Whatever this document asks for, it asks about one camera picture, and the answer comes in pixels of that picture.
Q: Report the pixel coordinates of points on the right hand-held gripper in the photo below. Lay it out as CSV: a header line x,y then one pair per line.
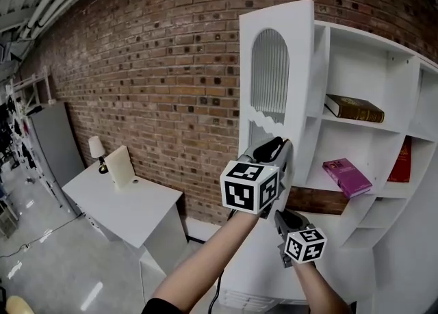
x,y
304,246

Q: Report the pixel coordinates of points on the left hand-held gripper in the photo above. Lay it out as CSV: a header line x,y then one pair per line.
x,y
239,189

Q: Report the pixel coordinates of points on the white cabinet door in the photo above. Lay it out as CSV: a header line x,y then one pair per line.
x,y
246,66

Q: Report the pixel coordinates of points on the person's left forearm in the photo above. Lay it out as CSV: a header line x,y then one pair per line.
x,y
205,261

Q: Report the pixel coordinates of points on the person's right forearm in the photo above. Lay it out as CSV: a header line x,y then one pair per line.
x,y
318,292

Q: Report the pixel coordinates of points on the grey metal cabinet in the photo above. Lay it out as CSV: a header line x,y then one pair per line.
x,y
54,148

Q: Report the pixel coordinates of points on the purple book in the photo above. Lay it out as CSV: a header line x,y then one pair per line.
x,y
347,177

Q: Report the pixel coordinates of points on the white shelf unit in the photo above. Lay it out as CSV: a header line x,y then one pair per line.
x,y
345,271

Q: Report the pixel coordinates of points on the dark brown gold-print book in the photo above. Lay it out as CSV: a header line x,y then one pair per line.
x,y
356,109

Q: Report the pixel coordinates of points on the red book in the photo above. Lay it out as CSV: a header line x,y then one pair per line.
x,y
402,162

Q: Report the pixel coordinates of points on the white side table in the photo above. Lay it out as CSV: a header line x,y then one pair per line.
x,y
130,206

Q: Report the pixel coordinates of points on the cream rectangular block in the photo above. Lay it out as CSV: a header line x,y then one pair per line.
x,y
119,167

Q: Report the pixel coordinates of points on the person's black sleeve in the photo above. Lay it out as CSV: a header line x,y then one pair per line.
x,y
157,307

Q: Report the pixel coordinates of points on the small white table lamp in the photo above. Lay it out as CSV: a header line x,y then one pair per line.
x,y
96,145

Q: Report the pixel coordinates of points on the white metal rack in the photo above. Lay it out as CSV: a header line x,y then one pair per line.
x,y
31,83

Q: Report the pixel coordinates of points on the white power strip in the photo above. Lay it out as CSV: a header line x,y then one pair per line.
x,y
26,247

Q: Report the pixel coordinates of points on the small metal cart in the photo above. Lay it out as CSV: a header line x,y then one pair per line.
x,y
7,220

